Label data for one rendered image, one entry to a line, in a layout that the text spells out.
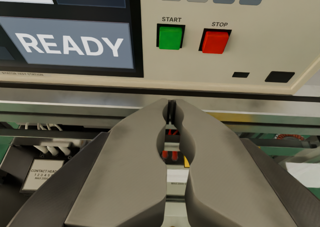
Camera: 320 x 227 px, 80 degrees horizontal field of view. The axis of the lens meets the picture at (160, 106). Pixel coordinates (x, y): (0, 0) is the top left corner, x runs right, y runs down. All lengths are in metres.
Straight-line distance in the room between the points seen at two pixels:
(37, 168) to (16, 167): 0.21
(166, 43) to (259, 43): 0.08
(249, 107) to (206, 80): 0.05
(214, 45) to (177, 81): 0.06
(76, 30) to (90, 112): 0.09
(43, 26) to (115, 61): 0.06
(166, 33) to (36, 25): 0.11
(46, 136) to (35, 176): 0.14
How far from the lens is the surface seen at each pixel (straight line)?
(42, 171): 0.42
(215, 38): 0.17
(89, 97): 0.22
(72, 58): 0.21
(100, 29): 0.18
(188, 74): 0.20
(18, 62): 0.24
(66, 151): 0.43
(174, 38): 0.17
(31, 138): 0.31
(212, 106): 0.21
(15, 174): 0.63
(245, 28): 0.18
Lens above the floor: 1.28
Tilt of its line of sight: 56 degrees down
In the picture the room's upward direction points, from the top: 4 degrees clockwise
